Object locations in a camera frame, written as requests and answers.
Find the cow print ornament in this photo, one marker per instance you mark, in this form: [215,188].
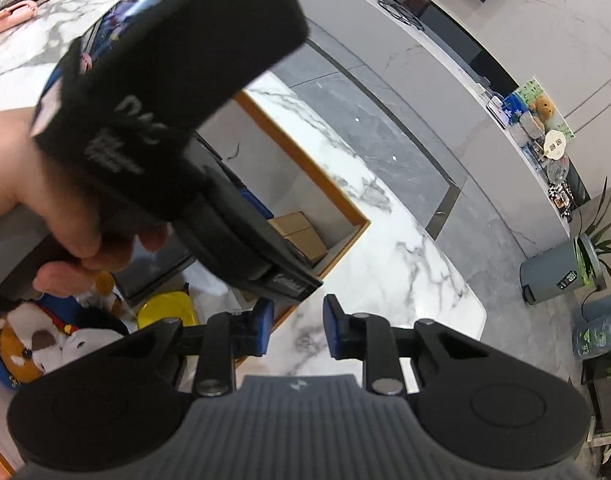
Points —
[560,202]

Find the orange storage box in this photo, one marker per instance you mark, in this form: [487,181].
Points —
[335,200]

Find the person's left hand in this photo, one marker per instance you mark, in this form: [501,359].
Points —
[60,210]

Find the brown fox plush toy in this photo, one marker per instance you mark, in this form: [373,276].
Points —
[15,347]

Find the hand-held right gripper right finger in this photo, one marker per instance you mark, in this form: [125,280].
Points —
[333,326]

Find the pink plastic toy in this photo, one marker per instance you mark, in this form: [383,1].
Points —
[10,15]

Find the yellow plastic container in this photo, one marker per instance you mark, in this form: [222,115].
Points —
[165,312]

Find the large water bottle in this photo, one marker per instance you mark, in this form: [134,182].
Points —
[600,335]

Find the grey bin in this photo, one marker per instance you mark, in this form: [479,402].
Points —
[560,272]

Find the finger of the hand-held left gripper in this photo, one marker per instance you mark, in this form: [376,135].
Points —
[235,200]
[253,206]

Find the dark grey box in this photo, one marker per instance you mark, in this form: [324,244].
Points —
[155,272]

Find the curved marble reception counter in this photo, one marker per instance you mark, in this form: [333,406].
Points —
[435,85]

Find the person's left forearm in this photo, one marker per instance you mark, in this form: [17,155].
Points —
[5,170]

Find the dark cabinet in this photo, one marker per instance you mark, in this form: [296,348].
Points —
[608,410]

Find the green potted plant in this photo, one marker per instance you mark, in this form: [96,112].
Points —
[603,240]

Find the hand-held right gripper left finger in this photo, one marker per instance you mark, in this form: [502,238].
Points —
[259,326]

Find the brown cardboard box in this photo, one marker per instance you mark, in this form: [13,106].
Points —
[298,237]

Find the brown teddy bear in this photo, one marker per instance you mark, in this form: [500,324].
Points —
[541,107]

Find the black printed case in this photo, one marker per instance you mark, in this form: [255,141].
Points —
[290,282]

